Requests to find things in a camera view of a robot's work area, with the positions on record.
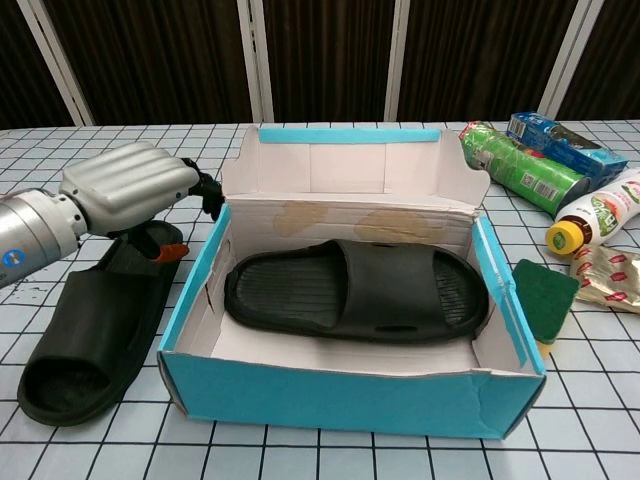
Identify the white bottle yellow cap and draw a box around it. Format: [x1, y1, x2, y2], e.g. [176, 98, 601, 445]
[545, 167, 640, 258]

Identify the dark brown pleated curtain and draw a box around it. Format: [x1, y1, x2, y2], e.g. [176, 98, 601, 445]
[0, 0, 640, 130]

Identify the white metal screen post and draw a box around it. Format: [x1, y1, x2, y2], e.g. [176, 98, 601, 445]
[236, 0, 275, 124]
[383, 0, 412, 123]
[19, 0, 95, 127]
[538, 0, 607, 122]

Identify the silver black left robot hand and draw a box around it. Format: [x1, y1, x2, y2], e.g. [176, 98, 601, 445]
[58, 141, 225, 265]

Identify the gold red foil snack bag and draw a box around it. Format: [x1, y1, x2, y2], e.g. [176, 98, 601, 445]
[569, 244, 640, 315]

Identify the green chips can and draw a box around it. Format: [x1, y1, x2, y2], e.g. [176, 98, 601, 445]
[459, 121, 599, 219]

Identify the black rubber slipper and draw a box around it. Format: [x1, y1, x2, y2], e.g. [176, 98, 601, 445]
[223, 238, 490, 347]
[16, 222, 185, 427]

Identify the green yellow sponge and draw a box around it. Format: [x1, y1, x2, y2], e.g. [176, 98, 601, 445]
[510, 258, 581, 372]

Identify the blue cookie package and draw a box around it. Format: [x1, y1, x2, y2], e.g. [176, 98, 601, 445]
[505, 112, 630, 184]

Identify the light blue cardboard shoe box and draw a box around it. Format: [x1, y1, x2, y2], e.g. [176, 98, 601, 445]
[157, 124, 546, 441]

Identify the white checkered tablecloth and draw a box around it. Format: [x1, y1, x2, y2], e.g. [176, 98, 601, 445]
[0, 119, 640, 480]

